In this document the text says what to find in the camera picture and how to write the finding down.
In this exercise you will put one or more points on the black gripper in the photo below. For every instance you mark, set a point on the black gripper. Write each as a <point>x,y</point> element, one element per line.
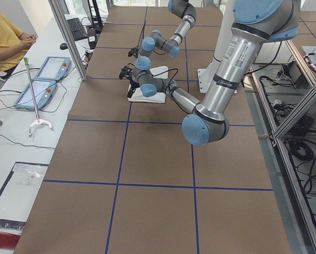
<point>133,83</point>

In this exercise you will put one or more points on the white long-sleeve printed shirt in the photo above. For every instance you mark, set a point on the white long-sleeve printed shirt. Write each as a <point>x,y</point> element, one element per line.
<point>157,98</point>

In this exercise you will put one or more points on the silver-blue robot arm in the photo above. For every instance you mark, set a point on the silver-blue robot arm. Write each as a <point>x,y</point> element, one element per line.
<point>255,23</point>
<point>155,40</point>

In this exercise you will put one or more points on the black keyboard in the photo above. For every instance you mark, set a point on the black keyboard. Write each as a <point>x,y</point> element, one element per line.
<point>77,29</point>

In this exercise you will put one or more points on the upper blue teach pendant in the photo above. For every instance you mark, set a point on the upper blue teach pendant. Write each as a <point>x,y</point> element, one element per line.
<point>54,68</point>

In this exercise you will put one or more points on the blue teach pendant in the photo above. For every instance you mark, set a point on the blue teach pendant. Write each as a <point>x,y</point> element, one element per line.
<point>43,92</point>
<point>54,68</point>

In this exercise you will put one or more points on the black computer mouse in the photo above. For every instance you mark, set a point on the black computer mouse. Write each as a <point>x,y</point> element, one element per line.
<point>63,46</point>

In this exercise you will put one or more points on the lower blue teach pendant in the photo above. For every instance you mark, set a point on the lower blue teach pendant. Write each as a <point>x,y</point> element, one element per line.
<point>43,92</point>

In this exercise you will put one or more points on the brown paper table cover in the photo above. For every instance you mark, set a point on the brown paper table cover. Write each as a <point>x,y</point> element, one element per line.
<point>124,180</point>

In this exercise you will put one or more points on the person in yellow shirt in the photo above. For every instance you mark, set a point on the person in yellow shirt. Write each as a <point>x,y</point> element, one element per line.
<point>14,44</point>

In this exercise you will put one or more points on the clear plastic document sleeve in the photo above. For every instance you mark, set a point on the clear plastic document sleeve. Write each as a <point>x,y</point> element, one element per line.
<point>18,193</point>

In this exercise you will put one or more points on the white camera pole with base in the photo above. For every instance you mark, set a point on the white camera pole with base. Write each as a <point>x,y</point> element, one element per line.
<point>205,76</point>

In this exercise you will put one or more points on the aluminium frame post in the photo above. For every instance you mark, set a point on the aluminium frame post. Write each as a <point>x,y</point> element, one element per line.
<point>58,13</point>

